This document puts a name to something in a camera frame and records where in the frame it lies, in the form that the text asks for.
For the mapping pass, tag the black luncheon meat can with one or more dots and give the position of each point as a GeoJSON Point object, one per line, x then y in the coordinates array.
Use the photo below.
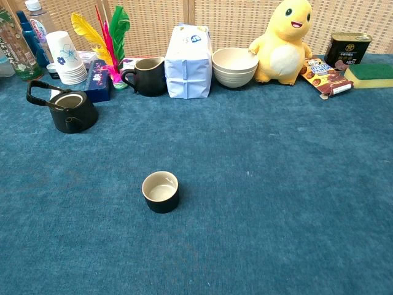
{"type": "Point", "coordinates": [348, 50]}

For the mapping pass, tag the blue carpet table cover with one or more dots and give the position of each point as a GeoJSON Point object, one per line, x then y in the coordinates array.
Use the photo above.
{"type": "Point", "coordinates": [215, 190]}

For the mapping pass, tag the clear bottle red label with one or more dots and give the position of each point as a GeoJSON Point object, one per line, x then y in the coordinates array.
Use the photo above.
{"type": "Point", "coordinates": [38, 26]}

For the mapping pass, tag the colourful feather shuttlecock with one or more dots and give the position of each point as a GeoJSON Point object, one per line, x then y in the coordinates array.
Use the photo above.
{"type": "Point", "coordinates": [109, 43]}

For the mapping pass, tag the beige bowl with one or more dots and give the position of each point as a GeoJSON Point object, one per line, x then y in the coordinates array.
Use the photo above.
{"type": "Point", "coordinates": [235, 80]}
{"type": "Point", "coordinates": [235, 60]}

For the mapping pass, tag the woven bamboo screen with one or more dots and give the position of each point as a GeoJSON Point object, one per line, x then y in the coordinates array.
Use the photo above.
{"type": "Point", "coordinates": [233, 21]}

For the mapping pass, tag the green label tea bottle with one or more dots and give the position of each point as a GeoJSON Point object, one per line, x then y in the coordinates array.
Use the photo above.
{"type": "Point", "coordinates": [17, 52]}

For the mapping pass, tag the yellow plush dinosaur toy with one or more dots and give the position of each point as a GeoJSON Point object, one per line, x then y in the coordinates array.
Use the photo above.
{"type": "Point", "coordinates": [284, 58]}

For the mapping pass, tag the yellow green sponge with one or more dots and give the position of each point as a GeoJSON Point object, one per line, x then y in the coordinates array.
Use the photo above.
{"type": "Point", "coordinates": [370, 75]}

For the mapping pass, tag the stack of white paper cups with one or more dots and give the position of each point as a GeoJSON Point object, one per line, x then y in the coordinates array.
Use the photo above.
{"type": "Point", "coordinates": [66, 58]}

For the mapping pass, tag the dark blue printed box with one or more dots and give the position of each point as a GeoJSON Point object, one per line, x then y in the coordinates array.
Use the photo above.
{"type": "Point", "coordinates": [98, 81]}

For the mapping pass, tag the black teacup beige inside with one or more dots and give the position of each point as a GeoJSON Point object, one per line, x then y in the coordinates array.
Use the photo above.
{"type": "Point", "coordinates": [161, 199]}

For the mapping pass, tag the brown cookie box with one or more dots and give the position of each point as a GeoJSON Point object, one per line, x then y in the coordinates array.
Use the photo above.
{"type": "Point", "coordinates": [325, 78]}

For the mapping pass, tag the clear plastic container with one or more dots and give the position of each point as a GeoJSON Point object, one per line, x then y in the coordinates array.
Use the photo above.
{"type": "Point", "coordinates": [4, 66]}

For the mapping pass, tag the white paper bag package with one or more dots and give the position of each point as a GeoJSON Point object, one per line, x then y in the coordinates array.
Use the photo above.
{"type": "Point", "coordinates": [188, 70]}

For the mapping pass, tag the black ceramic pitcher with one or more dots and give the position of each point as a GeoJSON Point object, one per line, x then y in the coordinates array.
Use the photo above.
{"type": "Point", "coordinates": [150, 80]}

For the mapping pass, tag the blue bottle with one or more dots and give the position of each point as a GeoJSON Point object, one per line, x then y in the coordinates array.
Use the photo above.
{"type": "Point", "coordinates": [29, 35]}

